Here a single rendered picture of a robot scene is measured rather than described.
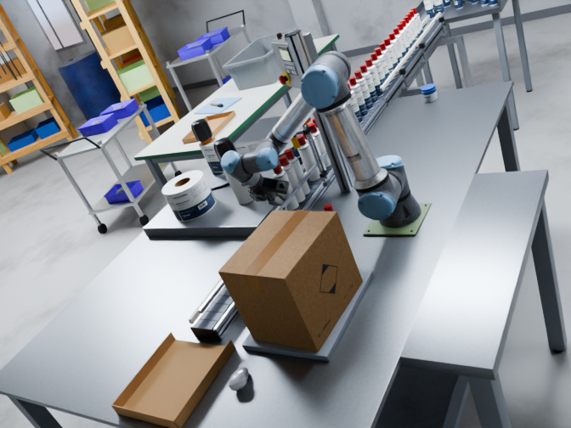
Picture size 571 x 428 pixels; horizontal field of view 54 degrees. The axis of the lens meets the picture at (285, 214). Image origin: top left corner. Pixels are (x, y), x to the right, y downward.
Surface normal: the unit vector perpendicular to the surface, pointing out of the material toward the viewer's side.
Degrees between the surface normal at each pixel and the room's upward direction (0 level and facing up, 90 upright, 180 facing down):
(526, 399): 0
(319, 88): 81
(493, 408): 90
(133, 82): 90
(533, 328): 0
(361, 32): 90
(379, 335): 0
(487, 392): 90
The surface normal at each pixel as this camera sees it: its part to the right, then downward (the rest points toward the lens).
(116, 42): 0.31, 0.37
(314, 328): 0.79, 0.02
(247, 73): -0.37, 0.65
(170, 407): -0.35, -0.81
